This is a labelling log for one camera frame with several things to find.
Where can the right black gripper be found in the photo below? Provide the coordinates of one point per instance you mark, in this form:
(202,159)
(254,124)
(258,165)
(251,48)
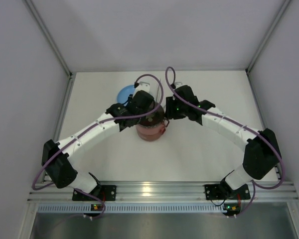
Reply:
(171,108)

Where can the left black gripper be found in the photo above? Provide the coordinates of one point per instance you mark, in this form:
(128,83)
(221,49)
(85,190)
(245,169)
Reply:
(144,100)

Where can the grey lid with handle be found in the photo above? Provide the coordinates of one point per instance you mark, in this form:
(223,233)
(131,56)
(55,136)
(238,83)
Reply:
(155,119)

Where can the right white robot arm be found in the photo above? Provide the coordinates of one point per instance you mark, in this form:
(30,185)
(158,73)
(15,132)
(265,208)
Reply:
(260,147)

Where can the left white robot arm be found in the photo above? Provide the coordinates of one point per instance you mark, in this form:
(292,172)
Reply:
(62,158)

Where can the blue plate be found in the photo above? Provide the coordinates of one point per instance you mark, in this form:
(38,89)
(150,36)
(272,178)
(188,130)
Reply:
(124,93)

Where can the aluminium front rail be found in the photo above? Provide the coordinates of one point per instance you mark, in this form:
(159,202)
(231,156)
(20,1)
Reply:
(162,192)

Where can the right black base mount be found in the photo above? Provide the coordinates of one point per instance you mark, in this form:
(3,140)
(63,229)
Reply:
(217,192)

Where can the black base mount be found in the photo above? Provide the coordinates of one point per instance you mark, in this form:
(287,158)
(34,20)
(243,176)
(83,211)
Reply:
(217,192)
(102,192)

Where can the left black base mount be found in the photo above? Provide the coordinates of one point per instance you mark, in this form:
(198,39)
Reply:
(102,192)

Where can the perforated cable duct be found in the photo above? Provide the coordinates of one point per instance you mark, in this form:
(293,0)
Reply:
(110,208)

